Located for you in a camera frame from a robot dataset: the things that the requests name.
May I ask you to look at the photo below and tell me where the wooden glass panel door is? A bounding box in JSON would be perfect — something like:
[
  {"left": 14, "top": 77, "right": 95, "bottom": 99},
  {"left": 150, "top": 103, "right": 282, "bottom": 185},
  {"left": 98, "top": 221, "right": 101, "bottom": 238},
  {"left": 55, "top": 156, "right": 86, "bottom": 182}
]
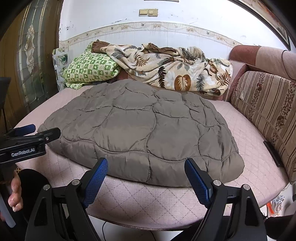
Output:
[{"left": 1, "top": 1, "right": 63, "bottom": 133}]

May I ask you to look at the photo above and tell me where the pink quilted mattress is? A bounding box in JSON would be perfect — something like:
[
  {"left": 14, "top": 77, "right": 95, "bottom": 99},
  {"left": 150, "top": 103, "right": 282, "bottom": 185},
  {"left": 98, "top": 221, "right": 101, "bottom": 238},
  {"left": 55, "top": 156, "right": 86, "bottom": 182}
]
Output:
[{"left": 18, "top": 85, "right": 288, "bottom": 230}]

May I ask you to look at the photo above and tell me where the floral plastic bag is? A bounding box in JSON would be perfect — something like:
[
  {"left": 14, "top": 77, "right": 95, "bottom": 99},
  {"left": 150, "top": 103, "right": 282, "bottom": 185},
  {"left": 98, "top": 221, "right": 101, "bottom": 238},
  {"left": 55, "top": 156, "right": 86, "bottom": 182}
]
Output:
[{"left": 52, "top": 47, "right": 68, "bottom": 92}]

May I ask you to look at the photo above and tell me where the grey quilted hooded jacket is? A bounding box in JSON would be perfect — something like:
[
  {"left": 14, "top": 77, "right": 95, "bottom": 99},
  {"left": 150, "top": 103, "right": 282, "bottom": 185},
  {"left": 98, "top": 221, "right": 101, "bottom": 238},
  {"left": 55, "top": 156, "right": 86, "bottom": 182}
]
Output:
[{"left": 39, "top": 79, "right": 245, "bottom": 187}]

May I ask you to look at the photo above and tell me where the pink sofa armrest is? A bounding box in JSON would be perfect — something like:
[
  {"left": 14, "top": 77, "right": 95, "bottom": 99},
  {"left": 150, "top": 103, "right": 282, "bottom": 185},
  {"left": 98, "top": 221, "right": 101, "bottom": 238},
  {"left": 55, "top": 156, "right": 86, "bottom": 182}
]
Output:
[{"left": 223, "top": 45, "right": 295, "bottom": 101}]

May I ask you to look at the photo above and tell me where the beige wall switch plate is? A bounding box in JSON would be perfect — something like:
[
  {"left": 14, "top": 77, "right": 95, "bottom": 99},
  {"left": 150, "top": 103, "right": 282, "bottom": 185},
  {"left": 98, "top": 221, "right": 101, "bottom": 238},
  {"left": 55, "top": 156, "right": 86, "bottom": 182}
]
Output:
[{"left": 139, "top": 9, "right": 158, "bottom": 17}]

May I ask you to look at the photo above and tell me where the black phone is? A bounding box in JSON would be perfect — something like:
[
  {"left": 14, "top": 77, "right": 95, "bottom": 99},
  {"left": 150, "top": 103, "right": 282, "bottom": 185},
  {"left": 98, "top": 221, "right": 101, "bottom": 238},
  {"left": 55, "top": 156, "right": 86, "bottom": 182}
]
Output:
[{"left": 263, "top": 141, "right": 283, "bottom": 167}]

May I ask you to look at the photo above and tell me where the person's left hand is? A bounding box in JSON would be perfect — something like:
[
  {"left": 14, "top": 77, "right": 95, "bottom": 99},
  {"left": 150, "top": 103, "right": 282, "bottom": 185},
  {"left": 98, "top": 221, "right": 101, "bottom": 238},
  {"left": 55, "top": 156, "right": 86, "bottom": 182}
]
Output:
[{"left": 4, "top": 170, "right": 23, "bottom": 212}]

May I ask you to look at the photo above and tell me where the black cable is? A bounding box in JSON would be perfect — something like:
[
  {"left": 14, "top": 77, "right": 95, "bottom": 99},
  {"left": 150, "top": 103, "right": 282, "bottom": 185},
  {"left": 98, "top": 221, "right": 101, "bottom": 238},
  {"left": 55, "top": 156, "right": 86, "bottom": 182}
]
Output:
[{"left": 101, "top": 219, "right": 110, "bottom": 241}]

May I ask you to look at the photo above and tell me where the leaf print beige blanket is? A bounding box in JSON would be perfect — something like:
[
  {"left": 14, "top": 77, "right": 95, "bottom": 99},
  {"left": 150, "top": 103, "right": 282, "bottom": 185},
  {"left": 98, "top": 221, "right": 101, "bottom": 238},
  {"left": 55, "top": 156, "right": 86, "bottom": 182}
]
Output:
[{"left": 91, "top": 40, "right": 233, "bottom": 96}]

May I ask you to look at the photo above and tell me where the orange white item on floor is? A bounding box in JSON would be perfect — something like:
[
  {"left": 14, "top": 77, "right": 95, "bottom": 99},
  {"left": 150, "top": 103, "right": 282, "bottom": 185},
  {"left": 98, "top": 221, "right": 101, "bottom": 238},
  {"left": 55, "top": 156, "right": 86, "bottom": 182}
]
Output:
[{"left": 266, "top": 195, "right": 285, "bottom": 217}]

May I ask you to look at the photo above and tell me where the striped floral sofa cushion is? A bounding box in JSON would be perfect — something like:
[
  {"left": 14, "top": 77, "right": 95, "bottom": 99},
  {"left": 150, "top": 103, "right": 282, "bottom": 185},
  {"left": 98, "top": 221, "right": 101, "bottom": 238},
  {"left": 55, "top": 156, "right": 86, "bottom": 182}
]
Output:
[{"left": 231, "top": 71, "right": 295, "bottom": 184}]

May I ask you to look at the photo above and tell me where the green checkered pillow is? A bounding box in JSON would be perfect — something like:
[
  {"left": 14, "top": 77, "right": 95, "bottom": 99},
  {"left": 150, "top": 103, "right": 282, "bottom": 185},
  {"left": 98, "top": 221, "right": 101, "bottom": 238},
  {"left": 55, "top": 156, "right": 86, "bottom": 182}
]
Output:
[{"left": 62, "top": 43, "right": 121, "bottom": 90}]

